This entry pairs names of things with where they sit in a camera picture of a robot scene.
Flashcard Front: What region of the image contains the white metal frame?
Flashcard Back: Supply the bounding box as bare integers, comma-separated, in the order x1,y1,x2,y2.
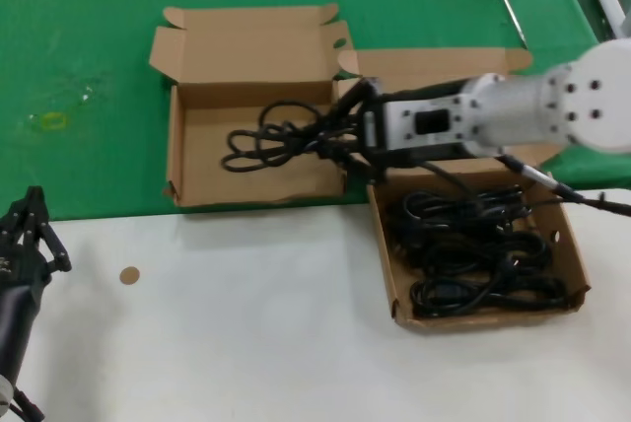
594,0,631,41

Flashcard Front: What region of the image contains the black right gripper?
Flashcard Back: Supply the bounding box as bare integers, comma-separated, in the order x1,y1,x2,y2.
315,76,469,186

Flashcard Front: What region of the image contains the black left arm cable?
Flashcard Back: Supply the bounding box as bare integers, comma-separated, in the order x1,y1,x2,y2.
8,385,45,422

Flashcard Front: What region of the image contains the open cardboard mailer box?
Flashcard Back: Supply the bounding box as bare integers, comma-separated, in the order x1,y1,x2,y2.
336,46,592,329

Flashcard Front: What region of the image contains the right arm cable silver connector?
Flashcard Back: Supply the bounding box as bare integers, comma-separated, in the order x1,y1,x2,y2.
418,153,631,219

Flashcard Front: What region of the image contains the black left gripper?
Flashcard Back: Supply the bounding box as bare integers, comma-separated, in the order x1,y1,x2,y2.
0,185,74,291

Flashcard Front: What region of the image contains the cardboard box with torn rim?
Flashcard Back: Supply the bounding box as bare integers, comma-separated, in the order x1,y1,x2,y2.
147,3,354,208

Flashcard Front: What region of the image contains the black power cable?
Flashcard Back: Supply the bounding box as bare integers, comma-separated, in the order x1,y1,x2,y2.
386,224,556,278
408,273,568,319
220,99,346,175
401,186,531,234

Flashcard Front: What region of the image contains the green tablecloth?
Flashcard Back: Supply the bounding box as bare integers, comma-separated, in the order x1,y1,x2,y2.
0,0,631,221

